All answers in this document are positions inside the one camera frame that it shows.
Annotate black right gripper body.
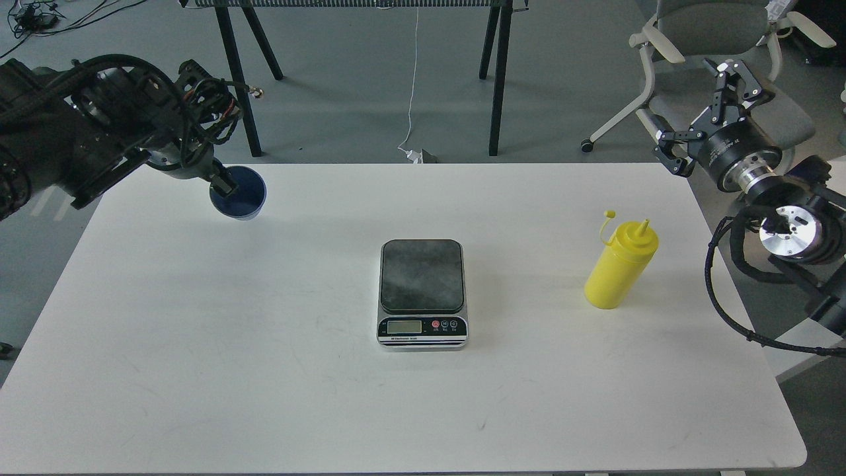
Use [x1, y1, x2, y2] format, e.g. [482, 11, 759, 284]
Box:
[694, 118, 783, 192]

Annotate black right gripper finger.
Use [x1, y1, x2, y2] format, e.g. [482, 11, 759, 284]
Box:
[654, 130, 708, 178]
[702, 58, 775, 130]

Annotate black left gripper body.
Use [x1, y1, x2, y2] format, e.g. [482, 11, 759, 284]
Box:
[146, 59, 244, 180]

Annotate blue ribbed plastic cup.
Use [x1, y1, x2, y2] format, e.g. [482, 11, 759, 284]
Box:
[209, 165, 266, 221]

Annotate yellow squeeze bottle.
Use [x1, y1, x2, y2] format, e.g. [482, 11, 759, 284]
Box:
[584, 209, 660, 309]

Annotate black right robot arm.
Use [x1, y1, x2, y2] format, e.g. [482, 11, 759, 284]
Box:
[653, 59, 844, 358]

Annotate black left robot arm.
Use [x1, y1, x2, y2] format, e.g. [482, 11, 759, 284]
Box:
[1, 54, 267, 220]

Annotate digital kitchen scale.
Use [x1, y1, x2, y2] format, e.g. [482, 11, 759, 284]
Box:
[375, 239, 469, 350]

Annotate grey office chair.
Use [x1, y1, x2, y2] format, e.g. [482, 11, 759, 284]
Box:
[580, 1, 838, 153]

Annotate white side table edge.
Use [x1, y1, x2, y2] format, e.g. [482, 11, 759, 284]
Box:
[763, 319, 844, 383]

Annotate black legged background table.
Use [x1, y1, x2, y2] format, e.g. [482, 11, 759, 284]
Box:
[177, 1, 529, 160]

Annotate white hanging cable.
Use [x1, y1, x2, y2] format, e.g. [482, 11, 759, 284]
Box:
[397, 5, 424, 163]

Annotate black floor cables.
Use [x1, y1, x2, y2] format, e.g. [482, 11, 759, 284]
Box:
[0, 0, 149, 59]

